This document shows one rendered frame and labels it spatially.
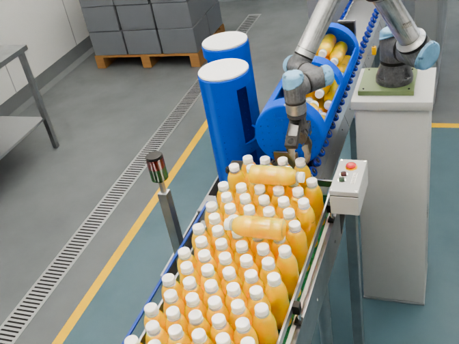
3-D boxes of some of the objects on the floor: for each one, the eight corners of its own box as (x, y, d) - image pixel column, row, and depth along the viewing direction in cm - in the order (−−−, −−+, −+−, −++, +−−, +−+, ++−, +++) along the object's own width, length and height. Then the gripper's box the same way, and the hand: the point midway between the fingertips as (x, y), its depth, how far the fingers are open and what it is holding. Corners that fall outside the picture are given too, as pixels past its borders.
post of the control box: (365, 370, 268) (356, 194, 213) (364, 378, 265) (354, 201, 210) (356, 369, 269) (345, 194, 215) (355, 376, 266) (343, 201, 212)
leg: (363, 200, 371) (359, 112, 337) (362, 205, 367) (358, 118, 332) (354, 199, 373) (349, 112, 339) (352, 205, 369) (348, 117, 335)
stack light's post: (220, 376, 278) (170, 188, 218) (217, 383, 275) (166, 194, 215) (212, 375, 280) (160, 188, 220) (210, 381, 277) (156, 194, 217)
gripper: (315, 106, 214) (320, 155, 225) (284, 105, 218) (290, 153, 230) (309, 117, 207) (314, 167, 219) (278, 117, 212) (285, 166, 223)
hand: (300, 161), depth 221 cm, fingers closed on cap, 4 cm apart
